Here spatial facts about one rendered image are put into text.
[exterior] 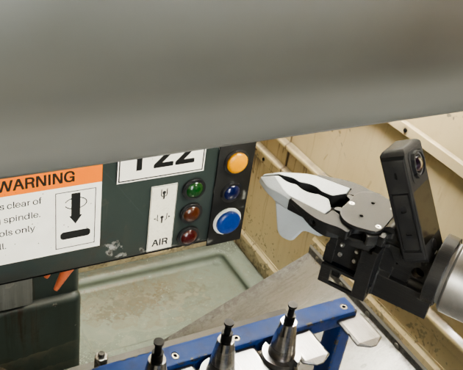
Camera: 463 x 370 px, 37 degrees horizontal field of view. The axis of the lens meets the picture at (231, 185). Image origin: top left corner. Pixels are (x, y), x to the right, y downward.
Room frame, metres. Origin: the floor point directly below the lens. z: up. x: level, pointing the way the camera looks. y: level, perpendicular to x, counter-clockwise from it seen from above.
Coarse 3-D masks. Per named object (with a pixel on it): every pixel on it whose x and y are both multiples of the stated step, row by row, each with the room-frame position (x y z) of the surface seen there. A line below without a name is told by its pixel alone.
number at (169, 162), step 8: (184, 152) 0.63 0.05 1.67; (192, 152) 0.63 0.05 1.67; (152, 160) 0.61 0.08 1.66; (160, 160) 0.61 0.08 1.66; (168, 160) 0.62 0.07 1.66; (176, 160) 0.62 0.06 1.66; (184, 160) 0.63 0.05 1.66; (192, 160) 0.63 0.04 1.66; (152, 168) 0.61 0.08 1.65; (160, 168) 0.61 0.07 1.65; (168, 168) 0.62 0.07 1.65; (176, 168) 0.62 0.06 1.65
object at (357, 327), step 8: (344, 320) 0.92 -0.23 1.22; (352, 320) 0.92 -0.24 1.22; (360, 320) 0.92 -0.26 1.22; (344, 328) 0.90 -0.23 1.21; (352, 328) 0.90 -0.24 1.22; (360, 328) 0.90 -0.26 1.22; (368, 328) 0.91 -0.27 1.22; (352, 336) 0.88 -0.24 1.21; (360, 336) 0.88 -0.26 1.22; (368, 336) 0.89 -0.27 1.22; (376, 336) 0.89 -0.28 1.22; (360, 344) 0.87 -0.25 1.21; (368, 344) 0.87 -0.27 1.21; (376, 344) 0.87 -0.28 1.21
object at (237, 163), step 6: (234, 156) 0.66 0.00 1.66; (240, 156) 0.66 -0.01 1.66; (246, 156) 0.66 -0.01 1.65; (228, 162) 0.65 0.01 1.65; (234, 162) 0.65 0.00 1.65; (240, 162) 0.66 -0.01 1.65; (246, 162) 0.66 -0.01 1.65; (228, 168) 0.65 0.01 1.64; (234, 168) 0.65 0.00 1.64; (240, 168) 0.66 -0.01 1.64
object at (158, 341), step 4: (156, 340) 0.69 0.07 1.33; (160, 340) 0.70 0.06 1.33; (156, 344) 0.69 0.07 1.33; (160, 344) 0.69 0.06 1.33; (156, 348) 0.69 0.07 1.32; (160, 348) 0.69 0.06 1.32; (152, 352) 0.69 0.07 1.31; (156, 352) 0.69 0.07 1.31; (160, 352) 0.69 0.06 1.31; (152, 356) 0.69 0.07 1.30; (156, 356) 0.68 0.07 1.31; (160, 356) 0.69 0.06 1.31; (152, 360) 0.69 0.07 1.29; (156, 360) 0.68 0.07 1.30; (160, 360) 0.69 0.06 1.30
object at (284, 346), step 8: (296, 320) 0.82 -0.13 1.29; (280, 328) 0.80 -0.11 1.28; (288, 328) 0.80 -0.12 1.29; (296, 328) 0.81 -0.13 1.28; (280, 336) 0.80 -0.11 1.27; (288, 336) 0.80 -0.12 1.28; (272, 344) 0.80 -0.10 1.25; (280, 344) 0.79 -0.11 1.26; (288, 344) 0.79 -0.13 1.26; (272, 352) 0.80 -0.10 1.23; (280, 352) 0.79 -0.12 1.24; (288, 352) 0.79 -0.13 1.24; (280, 360) 0.79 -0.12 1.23; (288, 360) 0.79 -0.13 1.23
